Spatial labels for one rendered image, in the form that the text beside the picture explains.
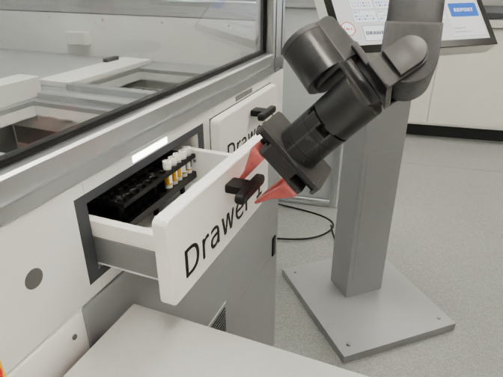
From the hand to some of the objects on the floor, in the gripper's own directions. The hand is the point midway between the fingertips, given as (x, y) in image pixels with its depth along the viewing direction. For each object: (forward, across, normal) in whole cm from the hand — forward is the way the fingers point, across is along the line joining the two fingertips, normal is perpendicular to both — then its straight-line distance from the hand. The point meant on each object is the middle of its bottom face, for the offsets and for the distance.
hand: (251, 188), depth 59 cm
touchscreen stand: (+60, +68, +91) cm, 128 cm away
